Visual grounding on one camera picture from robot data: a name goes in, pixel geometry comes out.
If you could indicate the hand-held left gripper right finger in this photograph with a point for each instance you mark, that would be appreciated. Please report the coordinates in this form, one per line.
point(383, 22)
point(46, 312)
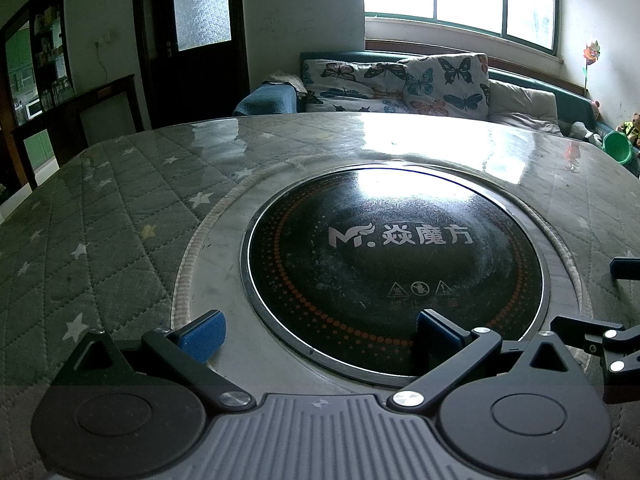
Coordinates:
point(437, 335)

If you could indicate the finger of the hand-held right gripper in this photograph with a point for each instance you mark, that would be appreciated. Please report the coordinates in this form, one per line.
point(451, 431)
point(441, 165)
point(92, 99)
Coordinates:
point(580, 332)
point(625, 264)

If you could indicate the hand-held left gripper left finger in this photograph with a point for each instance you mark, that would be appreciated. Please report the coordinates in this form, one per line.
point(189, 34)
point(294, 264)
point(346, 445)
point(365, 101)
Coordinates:
point(205, 337)

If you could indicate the green bucket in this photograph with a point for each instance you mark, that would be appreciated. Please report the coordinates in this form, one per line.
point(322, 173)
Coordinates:
point(620, 147)

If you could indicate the yellow green stuffed toy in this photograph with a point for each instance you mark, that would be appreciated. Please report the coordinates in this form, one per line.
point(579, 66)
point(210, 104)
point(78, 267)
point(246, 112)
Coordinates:
point(631, 127)

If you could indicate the grey stuffed toy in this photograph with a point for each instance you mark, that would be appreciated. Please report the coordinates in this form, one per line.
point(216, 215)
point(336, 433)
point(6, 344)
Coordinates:
point(582, 131)

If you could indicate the round black induction cooktop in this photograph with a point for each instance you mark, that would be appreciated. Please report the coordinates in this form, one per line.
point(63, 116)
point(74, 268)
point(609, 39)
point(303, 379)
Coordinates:
point(350, 220)

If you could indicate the pink toy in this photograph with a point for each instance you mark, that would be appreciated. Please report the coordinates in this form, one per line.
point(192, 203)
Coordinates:
point(596, 109)

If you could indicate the teal sofa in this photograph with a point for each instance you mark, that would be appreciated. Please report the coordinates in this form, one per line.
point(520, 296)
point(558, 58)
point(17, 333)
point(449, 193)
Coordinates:
point(575, 105)

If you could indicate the white pillow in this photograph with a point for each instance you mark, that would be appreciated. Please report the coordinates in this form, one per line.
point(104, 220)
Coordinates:
point(520, 102)

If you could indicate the colourful pinwheel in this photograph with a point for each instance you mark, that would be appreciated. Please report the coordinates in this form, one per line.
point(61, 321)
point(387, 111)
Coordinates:
point(591, 55)

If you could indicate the white panel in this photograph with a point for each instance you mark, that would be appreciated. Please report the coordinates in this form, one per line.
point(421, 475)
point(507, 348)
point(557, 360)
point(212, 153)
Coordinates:
point(105, 120)

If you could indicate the blue blanket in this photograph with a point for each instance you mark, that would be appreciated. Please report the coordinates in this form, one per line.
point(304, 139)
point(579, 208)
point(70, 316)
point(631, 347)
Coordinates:
point(265, 100)

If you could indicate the square butterfly print pillow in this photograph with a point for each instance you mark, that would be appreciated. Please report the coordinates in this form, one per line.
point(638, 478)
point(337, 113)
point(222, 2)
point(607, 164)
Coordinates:
point(450, 80)

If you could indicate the dark wooden door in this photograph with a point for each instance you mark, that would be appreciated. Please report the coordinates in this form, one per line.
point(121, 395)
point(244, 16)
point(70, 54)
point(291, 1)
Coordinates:
point(210, 80)

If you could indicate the dark wooden sideboard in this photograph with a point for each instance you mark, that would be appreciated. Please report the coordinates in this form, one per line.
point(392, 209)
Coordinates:
point(70, 115)

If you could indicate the cream towel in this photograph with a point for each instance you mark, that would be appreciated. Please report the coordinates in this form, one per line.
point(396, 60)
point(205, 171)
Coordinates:
point(285, 81)

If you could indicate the long butterfly print pillow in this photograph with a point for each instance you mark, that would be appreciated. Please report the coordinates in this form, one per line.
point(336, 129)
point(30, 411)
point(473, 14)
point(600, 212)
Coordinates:
point(345, 75)

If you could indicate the white microwave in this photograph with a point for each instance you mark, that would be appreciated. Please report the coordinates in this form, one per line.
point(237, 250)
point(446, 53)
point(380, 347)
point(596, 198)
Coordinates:
point(32, 110)

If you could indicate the dark wooden shelf cabinet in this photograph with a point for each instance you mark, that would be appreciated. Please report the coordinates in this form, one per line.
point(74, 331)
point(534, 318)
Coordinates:
point(50, 57)

